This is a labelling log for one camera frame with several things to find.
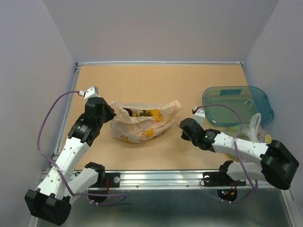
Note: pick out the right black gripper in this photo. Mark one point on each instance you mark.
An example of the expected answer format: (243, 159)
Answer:
(184, 136)

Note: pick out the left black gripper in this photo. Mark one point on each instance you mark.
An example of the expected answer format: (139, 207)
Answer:
(111, 114)

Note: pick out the orange printed plastic bag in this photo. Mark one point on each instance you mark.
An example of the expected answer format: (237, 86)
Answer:
(140, 129)

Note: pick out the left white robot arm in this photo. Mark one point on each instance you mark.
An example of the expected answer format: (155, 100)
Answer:
(53, 197)

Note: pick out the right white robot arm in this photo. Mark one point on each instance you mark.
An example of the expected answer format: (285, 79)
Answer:
(270, 162)

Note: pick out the dark red fruit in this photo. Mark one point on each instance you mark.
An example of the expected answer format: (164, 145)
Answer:
(130, 112)

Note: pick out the yellow fruit in bag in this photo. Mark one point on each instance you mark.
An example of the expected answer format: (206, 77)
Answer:
(155, 113)

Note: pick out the bag of green fruit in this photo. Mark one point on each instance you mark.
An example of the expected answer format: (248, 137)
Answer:
(250, 132)

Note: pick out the teal plastic tray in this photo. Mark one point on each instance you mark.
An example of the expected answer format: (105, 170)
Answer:
(245, 100)

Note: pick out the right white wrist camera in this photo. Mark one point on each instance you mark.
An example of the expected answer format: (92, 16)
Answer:
(198, 115)

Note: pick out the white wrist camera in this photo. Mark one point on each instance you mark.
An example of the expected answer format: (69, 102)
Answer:
(198, 115)
(89, 93)

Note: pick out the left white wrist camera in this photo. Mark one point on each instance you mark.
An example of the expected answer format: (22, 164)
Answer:
(89, 93)

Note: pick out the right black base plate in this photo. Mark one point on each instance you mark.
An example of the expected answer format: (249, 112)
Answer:
(216, 179)

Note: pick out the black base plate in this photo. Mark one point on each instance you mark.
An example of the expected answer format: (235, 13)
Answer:
(216, 179)
(107, 180)

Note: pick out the aluminium front rail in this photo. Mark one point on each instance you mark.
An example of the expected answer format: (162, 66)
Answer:
(161, 178)

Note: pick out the aluminium rail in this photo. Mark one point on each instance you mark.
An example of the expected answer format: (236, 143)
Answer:
(61, 137)
(97, 63)
(161, 178)

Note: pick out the aluminium left rail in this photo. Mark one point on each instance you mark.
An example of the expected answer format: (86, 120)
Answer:
(61, 137)

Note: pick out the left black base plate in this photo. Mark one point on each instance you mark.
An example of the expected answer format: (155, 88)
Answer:
(107, 180)

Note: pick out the aluminium back rail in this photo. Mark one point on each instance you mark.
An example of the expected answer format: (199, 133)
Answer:
(97, 63)

